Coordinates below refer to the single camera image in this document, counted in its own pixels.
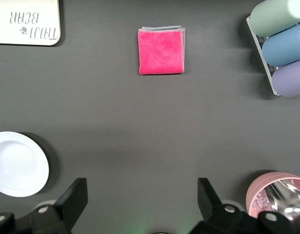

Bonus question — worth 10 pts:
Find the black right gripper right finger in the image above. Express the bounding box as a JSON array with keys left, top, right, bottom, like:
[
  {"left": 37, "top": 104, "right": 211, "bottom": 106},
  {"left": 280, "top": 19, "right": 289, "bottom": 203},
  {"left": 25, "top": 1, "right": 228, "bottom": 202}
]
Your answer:
[{"left": 188, "top": 177, "right": 260, "bottom": 234}]

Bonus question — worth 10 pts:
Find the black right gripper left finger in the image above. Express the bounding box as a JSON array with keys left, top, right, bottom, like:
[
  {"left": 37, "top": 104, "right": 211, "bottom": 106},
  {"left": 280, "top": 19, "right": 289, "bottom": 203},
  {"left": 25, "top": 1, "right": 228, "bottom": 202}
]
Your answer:
[{"left": 29, "top": 177, "right": 88, "bottom": 234}]

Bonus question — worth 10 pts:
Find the white round plate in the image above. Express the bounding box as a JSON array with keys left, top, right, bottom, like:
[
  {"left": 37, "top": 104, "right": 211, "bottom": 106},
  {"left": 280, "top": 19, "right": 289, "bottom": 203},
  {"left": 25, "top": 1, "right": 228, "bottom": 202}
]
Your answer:
[{"left": 0, "top": 131, "right": 50, "bottom": 197}]

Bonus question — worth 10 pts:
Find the pink ribbed bowl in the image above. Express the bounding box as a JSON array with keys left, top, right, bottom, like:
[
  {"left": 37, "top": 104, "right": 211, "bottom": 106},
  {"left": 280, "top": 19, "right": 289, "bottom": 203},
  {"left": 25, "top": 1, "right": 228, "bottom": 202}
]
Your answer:
[{"left": 245, "top": 171, "right": 300, "bottom": 219}]

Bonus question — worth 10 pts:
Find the shiny metal scoop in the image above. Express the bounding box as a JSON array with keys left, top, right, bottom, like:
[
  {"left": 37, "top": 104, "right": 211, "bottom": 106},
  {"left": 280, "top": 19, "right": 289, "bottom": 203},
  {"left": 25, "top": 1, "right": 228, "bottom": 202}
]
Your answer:
[{"left": 269, "top": 179, "right": 300, "bottom": 227}]

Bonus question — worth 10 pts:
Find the purple cup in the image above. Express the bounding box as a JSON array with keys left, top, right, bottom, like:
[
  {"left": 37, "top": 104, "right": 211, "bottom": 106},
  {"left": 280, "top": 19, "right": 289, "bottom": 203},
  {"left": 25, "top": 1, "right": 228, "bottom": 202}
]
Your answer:
[{"left": 271, "top": 58, "right": 300, "bottom": 98}]

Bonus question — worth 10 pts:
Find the pink folded cloth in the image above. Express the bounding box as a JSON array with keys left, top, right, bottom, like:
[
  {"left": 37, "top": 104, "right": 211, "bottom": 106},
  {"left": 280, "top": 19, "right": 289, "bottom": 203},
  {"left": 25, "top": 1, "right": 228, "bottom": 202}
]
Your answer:
[{"left": 137, "top": 25, "right": 186, "bottom": 76}]

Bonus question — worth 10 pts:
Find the blue cup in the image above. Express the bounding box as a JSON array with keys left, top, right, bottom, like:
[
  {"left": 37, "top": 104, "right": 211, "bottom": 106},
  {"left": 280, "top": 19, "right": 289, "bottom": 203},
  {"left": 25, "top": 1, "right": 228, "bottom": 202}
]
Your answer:
[{"left": 261, "top": 23, "right": 300, "bottom": 67}]

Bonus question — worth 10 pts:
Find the beige tray with bear print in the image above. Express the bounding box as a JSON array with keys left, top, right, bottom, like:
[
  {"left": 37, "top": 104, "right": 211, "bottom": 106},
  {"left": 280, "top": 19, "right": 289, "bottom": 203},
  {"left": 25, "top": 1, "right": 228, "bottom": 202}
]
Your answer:
[{"left": 0, "top": 0, "right": 61, "bottom": 46}]

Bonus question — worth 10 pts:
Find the pale green cup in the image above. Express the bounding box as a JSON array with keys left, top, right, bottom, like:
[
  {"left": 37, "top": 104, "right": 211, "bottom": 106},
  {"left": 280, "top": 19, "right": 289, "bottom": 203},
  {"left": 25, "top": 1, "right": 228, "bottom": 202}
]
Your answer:
[{"left": 249, "top": 0, "right": 300, "bottom": 38}]

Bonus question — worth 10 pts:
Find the white wire cup rack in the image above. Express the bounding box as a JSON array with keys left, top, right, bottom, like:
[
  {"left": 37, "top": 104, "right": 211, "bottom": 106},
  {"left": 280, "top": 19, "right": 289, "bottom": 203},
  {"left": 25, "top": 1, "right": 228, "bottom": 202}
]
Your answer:
[{"left": 246, "top": 15, "right": 300, "bottom": 96}]

